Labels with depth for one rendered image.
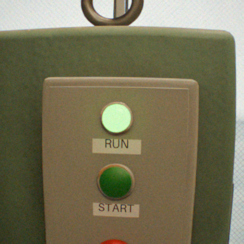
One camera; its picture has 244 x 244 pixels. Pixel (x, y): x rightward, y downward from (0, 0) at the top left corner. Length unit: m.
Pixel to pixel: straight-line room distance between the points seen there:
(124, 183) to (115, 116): 0.04
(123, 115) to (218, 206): 0.12
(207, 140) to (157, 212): 0.08
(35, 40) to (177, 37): 0.11
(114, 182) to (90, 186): 0.02
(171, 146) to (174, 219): 0.05
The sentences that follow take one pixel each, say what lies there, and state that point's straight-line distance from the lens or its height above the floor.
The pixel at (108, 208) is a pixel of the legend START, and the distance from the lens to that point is 0.41.
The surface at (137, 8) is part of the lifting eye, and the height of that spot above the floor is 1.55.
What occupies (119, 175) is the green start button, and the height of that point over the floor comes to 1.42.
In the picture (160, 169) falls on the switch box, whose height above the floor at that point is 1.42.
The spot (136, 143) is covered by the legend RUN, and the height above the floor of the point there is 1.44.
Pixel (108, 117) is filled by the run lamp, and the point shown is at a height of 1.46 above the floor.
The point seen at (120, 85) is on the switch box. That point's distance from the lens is 0.41.
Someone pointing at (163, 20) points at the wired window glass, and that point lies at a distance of 1.92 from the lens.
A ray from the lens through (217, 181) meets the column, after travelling 0.47.
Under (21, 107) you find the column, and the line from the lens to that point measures 0.48.
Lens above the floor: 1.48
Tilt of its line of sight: 3 degrees down
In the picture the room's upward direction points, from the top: 1 degrees clockwise
